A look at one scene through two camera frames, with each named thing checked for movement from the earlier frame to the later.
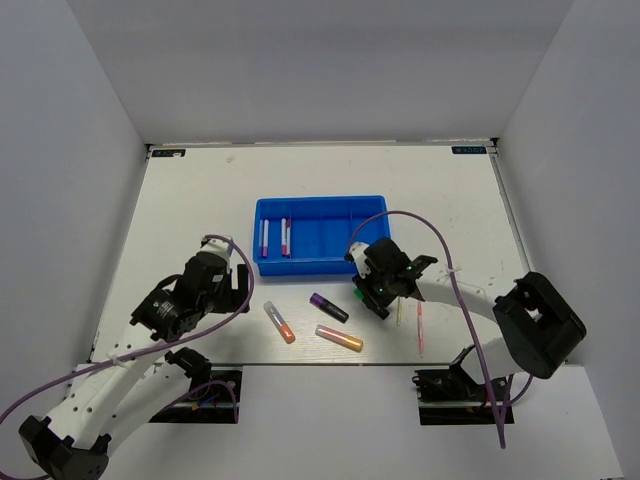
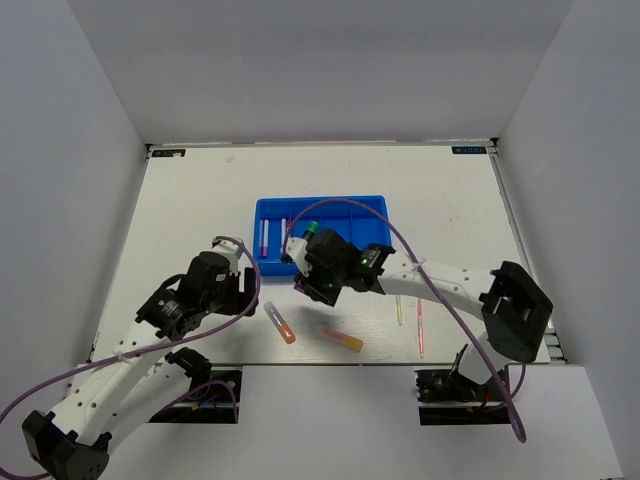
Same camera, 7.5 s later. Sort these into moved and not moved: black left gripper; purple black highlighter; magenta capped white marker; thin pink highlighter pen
Moved: purple black highlighter
Not moved: magenta capped white marker; black left gripper; thin pink highlighter pen
